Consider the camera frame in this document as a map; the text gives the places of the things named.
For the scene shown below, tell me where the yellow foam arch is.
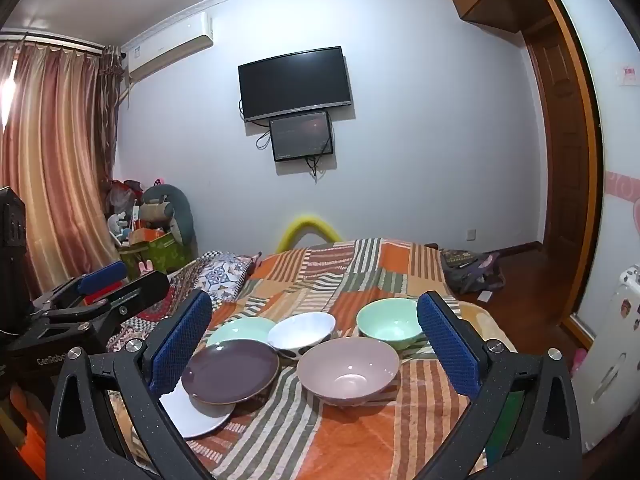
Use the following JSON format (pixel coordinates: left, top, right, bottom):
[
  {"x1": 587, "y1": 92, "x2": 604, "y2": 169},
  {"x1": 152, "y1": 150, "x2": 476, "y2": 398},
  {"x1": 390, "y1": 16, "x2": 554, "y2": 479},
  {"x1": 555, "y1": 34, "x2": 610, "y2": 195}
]
[{"x1": 276, "y1": 211, "x2": 346, "y2": 253}]

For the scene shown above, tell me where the grey plush toy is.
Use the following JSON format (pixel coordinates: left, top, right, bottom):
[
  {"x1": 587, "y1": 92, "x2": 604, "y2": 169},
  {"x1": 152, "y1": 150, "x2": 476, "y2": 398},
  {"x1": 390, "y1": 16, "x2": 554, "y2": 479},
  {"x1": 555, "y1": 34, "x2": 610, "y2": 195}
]
[{"x1": 140, "y1": 184, "x2": 197, "y2": 246}]

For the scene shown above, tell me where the pile of toys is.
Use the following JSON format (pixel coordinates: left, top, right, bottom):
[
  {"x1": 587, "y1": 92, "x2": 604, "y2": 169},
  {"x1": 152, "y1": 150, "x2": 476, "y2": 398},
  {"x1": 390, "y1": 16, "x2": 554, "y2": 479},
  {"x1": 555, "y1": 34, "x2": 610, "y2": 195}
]
[{"x1": 105, "y1": 179, "x2": 146, "y2": 246}]

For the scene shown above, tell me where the patterned pillow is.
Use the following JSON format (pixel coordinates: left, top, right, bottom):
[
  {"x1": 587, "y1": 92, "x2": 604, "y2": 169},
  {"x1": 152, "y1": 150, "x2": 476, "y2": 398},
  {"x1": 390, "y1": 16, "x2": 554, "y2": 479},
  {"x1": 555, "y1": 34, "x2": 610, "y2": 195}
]
[{"x1": 107, "y1": 250, "x2": 262, "y2": 361}]

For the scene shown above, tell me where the green plate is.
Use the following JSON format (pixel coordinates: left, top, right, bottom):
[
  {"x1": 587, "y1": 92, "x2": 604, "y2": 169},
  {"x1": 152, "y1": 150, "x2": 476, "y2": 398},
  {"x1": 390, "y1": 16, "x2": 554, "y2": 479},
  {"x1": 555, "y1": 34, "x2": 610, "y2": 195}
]
[{"x1": 206, "y1": 316, "x2": 278, "y2": 348}]

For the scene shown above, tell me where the green cardboard box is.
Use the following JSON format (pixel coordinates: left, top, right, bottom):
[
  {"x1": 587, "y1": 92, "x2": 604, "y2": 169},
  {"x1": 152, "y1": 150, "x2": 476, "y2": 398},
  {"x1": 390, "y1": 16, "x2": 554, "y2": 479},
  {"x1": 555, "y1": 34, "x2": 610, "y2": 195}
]
[{"x1": 120, "y1": 230, "x2": 193, "y2": 281}]

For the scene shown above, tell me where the brown wooden door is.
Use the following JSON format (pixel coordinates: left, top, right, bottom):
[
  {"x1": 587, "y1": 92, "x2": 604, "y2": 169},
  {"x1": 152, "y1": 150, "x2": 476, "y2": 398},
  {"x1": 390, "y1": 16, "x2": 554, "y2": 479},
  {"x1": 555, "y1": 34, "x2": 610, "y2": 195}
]
[{"x1": 522, "y1": 15, "x2": 601, "y2": 331}]

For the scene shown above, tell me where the large black wall television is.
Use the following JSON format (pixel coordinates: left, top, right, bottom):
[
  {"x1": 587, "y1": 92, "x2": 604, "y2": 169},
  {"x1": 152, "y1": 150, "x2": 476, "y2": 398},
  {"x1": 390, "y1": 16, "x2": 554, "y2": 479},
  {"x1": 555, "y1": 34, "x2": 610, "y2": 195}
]
[{"x1": 238, "y1": 46, "x2": 354, "y2": 123}]

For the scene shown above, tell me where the white air conditioner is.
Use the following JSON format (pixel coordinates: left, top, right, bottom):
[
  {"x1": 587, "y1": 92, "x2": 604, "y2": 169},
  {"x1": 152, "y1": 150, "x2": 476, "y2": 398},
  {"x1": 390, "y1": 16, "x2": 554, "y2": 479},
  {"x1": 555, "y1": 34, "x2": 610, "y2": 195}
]
[{"x1": 127, "y1": 11, "x2": 215, "y2": 83}]

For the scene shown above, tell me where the pink heart wall decal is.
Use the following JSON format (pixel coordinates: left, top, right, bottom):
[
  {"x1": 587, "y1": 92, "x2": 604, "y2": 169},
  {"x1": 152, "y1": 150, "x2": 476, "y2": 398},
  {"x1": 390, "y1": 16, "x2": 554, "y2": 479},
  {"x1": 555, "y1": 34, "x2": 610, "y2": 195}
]
[{"x1": 602, "y1": 170, "x2": 640, "y2": 241}]

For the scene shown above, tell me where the dark backpack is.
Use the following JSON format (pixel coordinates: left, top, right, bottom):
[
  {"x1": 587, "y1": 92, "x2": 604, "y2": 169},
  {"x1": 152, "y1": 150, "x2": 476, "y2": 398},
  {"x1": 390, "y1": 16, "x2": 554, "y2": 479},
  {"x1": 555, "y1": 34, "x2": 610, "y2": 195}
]
[{"x1": 440, "y1": 247, "x2": 506, "y2": 295}]

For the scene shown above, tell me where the striped orange bedspread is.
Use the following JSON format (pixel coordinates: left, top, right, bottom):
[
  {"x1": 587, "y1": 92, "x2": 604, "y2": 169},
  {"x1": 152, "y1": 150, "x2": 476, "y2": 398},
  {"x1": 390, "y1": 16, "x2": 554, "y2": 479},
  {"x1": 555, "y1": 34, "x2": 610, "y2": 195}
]
[{"x1": 107, "y1": 237, "x2": 516, "y2": 480}]

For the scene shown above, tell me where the small black wall monitor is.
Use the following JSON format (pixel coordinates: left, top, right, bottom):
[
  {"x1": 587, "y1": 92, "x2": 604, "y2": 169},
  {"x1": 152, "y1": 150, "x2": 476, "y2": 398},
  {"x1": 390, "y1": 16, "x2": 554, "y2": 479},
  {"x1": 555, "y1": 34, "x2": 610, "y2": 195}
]
[{"x1": 268, "y1": 110, "x2": 335, "y2": 163}]

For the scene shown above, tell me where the purple plate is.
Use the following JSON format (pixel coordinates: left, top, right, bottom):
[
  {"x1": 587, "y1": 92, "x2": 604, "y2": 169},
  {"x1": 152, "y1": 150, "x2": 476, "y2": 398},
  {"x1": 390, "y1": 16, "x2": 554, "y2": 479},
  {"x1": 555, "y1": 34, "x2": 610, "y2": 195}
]
[{"x1": 181, "y1": 338, "x2": 281, "y2": 406}]

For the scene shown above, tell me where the green bowl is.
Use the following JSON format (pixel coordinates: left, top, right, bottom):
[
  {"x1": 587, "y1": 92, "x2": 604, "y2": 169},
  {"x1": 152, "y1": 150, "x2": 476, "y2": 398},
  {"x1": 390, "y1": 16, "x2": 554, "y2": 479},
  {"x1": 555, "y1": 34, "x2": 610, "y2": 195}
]
[{"x1": 356, "y1": 298, "x2": 426, "y2": 352}]

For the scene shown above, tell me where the white suitcase with stickers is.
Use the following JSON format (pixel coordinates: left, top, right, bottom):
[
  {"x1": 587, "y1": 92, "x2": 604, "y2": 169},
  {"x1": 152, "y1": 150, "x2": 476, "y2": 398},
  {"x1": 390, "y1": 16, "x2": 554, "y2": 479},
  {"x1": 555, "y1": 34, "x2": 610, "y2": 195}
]
[{"x1": 570, "y1": 266, "x2": 640, "y2": 448}]

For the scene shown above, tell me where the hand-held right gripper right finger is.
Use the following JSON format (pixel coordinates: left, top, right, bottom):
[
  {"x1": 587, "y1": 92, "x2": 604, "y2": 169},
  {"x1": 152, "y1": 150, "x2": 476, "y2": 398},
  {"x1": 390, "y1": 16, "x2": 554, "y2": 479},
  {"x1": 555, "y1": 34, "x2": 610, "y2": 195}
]
[{"x1": 416, "y1": 290, "x2": 585, "y2": 480}]

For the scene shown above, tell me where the white plate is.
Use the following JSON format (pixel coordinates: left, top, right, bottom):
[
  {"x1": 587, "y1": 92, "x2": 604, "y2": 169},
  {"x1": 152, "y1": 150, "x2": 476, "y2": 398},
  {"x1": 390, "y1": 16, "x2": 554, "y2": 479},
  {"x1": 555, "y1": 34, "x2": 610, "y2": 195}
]
[{"x1": 159, "y1": 382, "x2": 236, "y2": 438}]

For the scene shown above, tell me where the white bowl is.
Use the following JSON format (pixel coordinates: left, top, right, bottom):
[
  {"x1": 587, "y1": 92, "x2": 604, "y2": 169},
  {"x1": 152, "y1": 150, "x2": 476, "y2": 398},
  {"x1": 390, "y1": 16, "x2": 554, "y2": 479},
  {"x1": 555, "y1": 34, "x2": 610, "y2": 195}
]
[{"x1": 267, "y1": 311, "x2": 337, "y2": 358}]

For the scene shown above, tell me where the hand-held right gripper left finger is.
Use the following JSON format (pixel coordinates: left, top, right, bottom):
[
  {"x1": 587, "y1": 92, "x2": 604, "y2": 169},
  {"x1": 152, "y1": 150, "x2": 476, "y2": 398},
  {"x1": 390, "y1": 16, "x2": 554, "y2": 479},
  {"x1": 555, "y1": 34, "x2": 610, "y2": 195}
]
[{"x1": 46, "y1": 289, "x2": 216, "y2": 480}]

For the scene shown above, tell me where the pink bowl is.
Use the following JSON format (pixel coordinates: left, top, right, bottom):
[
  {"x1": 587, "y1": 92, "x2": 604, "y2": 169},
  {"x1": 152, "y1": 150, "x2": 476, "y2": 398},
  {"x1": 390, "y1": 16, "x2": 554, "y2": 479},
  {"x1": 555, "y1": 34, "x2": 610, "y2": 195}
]
[{"x1": 296, "y1": 336, "x2": 401, "y2": 407}]

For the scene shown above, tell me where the striped brown curtain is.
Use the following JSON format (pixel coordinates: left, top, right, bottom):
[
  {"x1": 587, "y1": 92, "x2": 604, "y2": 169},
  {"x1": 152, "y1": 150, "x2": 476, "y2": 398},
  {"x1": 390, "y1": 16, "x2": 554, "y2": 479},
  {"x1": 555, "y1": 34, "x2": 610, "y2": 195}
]
[{"x1": 0, "y1": 30, "x2": 123, "y2": 301}]

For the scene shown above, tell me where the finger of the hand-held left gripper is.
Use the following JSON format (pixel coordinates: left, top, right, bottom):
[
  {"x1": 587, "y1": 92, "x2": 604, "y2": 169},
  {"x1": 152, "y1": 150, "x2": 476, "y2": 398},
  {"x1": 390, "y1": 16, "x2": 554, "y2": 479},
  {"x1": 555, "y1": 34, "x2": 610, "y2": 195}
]
[
  {"x1": 32, "y1": 260, "x2": 129, "y2": 317},
  {"x1": 44, "y1": 270, "x2": 172, "y2": 329}
]

